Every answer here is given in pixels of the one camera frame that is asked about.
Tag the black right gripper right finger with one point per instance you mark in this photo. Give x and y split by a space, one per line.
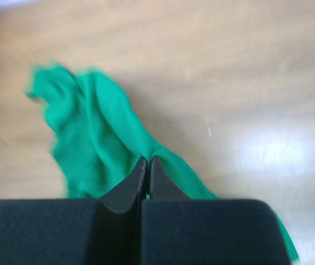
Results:
161 186

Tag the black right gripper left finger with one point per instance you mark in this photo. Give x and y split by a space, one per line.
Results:
126 196

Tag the green t-shirt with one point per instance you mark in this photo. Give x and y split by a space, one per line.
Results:
99 139

